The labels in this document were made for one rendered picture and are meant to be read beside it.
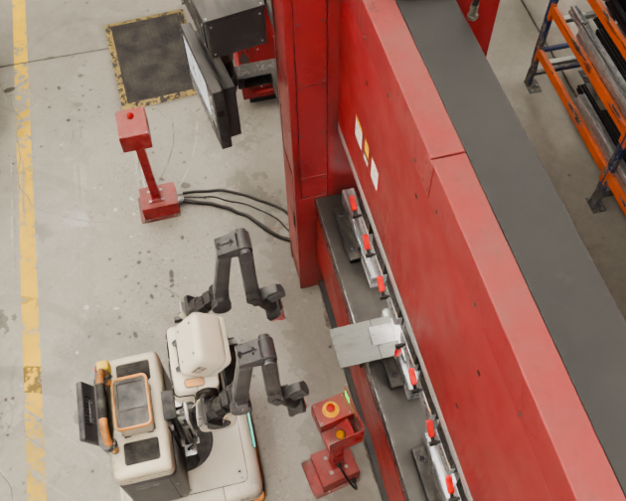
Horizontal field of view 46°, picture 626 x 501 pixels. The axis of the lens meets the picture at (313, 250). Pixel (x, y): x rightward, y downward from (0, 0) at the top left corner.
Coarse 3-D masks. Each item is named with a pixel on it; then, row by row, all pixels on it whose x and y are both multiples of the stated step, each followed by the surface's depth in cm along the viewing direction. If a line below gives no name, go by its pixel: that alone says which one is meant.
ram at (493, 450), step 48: (384, 96) 236; (384, 144) 250; (384, 192) 265; (384, 240) 283; (432, 240) 217; (432, 288) 229; (432, 336) 242; (480, 336) 193; (432, 384) 256; (480, 384) 202; (480, 432) 212; (480, 480) 224; (528, 480) 181
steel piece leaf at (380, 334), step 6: (384, 324) 315; (390, 324) 315; (372, 330) 313; (378, 330) 313; (384, 330) 313; (390, 330) 313; (372, 336) 312; (378, 336) 312; (384, 336) 312; (390, 336) 312; (372, 342) 308; (378, 342) 310; (384, 342) 310
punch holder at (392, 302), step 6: (390, 282) 288; (390, 288) 290; (390, 294) 293; (390, 300) 294; (396, 300) 283; (390, 306) 297; (396, 306) 285; (396, 318) 288; (402, 318) 290; (396, 324) 292; (402, 324) 295
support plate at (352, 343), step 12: (360, 324) 315; (372, 324) 315; (336, 336) 312; (348, 336) 312; (360, 336) 312; (336, 348) 309; (348, 348) 309; (360, 348) 309; (372, 348) 309; (384, 348) 309; (348, 360) 307; (360, 360) 306; (372, 360) 306
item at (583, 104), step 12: (588, 96) 462; (588, 108) 451; (588, 120) 452; (600, 120) 446; (612, 120) 453; (600, 132) 441; (612, 132) 446; (600, 144) 443; (612, 144) 436; (624, 156) 437; (624, 168) 428; (624, 180) 425; (624, 192) 428
